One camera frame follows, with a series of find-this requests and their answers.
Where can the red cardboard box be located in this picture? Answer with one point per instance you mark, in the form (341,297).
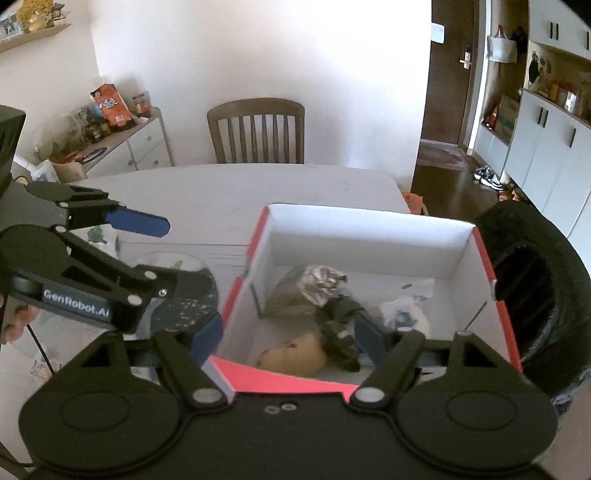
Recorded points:
(369,235)

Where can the person's left hand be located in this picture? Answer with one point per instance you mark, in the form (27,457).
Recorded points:
(18,323)

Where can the patterned door rug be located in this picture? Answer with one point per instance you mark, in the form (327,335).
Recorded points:
(438,156)

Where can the dark green rice ball packet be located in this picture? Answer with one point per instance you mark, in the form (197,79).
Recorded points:
(339,323)

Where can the orange snack bag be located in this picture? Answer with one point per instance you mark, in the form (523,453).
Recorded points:
(111,107)

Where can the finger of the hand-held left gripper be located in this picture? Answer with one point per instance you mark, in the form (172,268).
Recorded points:
(92,295)
(138,222)

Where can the white marble desktop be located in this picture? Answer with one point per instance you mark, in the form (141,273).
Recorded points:
(184,194)

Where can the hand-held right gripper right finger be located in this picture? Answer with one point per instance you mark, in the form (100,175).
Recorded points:
(369,339)

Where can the blueberry bread packet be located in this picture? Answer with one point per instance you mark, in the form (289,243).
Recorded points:
(411,318)

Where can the yellow bread packet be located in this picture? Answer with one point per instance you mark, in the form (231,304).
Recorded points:
(295,355)

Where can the printed tissue pack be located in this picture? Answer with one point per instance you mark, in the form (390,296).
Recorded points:
(99,235)
(45,170)

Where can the cluster of small bottles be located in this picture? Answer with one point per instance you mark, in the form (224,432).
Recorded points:
(78,129)

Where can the red labelled jar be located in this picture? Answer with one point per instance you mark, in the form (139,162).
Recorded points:
(141,105)

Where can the brown door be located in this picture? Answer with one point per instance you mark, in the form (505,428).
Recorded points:
(445,92)

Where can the wooden wall shelf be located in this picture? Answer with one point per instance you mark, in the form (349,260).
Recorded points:
(32,34)

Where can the hanging tote bag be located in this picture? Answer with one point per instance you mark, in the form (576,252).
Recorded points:
(502,48)

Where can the brown paper snack bag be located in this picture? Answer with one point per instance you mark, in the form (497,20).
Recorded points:
(286,300)

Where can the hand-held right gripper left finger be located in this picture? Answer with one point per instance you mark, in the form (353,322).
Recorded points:
(208,339)

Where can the wooden chair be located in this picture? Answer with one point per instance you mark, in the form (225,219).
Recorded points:
(256,134)

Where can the white wall cabinet unit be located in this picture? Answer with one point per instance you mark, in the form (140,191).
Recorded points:
(540,147)

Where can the white sideboard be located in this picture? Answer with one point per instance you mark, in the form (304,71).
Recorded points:
(147,143)

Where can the pair of sneakers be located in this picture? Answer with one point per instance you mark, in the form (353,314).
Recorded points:
(488,177)

